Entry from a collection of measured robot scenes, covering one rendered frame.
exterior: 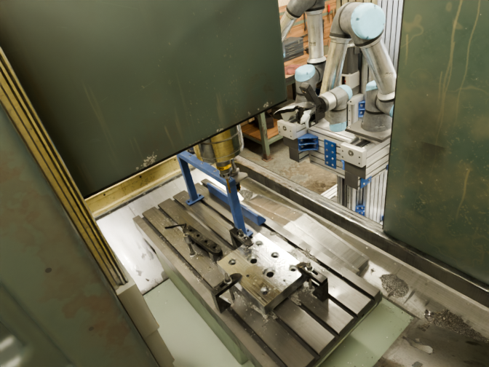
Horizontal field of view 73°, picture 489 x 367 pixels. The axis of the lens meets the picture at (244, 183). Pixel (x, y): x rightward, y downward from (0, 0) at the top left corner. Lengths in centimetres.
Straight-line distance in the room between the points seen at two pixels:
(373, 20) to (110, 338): 129
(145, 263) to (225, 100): 127
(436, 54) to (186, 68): 79
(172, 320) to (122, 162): 109
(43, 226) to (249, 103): 60
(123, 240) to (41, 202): 153
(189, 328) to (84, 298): 109
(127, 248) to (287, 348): 113
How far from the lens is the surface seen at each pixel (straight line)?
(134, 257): 199
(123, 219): 212
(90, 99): 75
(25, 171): 53
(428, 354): 152
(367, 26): 142
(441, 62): 126
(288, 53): 422
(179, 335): 169
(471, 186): 139
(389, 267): 177
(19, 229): 56
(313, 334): 126
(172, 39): 80
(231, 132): 98
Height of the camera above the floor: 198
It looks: 34 degrees down
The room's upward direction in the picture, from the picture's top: 11 degrees counter-clockwise
